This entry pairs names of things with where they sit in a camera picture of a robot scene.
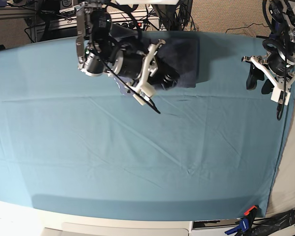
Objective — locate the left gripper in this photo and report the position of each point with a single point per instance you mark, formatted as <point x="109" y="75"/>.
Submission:
<point x="276" y="63"/>

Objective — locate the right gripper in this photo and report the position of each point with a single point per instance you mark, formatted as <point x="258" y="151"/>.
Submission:
<point x="132" y="64"/>

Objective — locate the blue-grey heather T-shirt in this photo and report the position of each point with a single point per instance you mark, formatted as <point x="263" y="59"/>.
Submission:
<point x="180" y="53"/>

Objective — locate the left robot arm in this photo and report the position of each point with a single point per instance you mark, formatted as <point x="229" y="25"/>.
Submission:
<point x="280" y="18"/>

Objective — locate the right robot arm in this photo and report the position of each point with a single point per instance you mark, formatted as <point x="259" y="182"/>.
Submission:
<point x="97" y="34"/>

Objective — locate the teal table cloth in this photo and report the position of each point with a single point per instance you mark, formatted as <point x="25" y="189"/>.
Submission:
<point x="73" y="144"/>

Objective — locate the orange blue clamp bottom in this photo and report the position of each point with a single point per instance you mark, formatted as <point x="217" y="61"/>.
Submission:
<point x="245" y="223"/>

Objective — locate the black plastic bag bottom right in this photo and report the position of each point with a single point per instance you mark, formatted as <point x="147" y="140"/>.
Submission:
<point x="275" y="223"/>

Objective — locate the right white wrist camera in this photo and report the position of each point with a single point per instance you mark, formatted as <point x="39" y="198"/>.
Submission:
<point x="145" y="93"/>

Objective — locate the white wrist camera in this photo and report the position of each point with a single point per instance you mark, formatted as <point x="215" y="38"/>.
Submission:
<point x="145" y="93"/>
<point x="277" y="95"/>

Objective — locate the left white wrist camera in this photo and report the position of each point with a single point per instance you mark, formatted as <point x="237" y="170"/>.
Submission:
<point x="277" y="95"/>

